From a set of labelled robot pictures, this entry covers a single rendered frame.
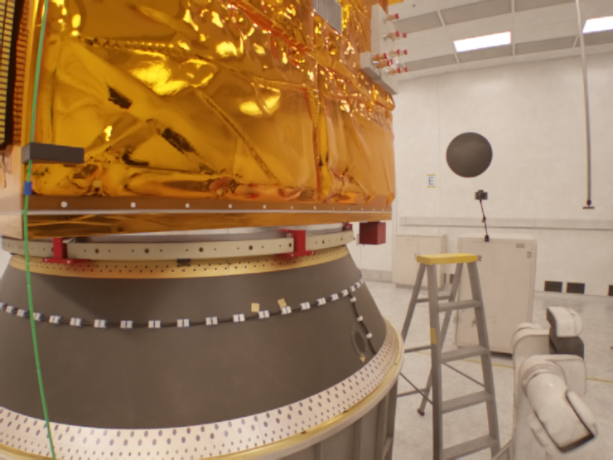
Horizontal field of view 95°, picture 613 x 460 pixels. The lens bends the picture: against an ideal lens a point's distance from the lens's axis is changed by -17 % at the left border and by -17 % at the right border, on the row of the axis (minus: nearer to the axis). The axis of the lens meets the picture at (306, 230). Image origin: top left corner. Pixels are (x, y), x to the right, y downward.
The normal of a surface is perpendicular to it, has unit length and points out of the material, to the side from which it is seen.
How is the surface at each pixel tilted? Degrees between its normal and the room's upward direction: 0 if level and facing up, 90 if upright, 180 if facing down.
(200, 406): 62
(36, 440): 43
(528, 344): 90
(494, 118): 90
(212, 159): 95
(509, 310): 90
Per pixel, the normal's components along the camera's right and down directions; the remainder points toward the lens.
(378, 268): -0.55, 0.04
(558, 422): -0.64, -0.21
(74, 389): 0.00, -0.42
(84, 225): 0.83, 0.03
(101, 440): 0.07, -0.69
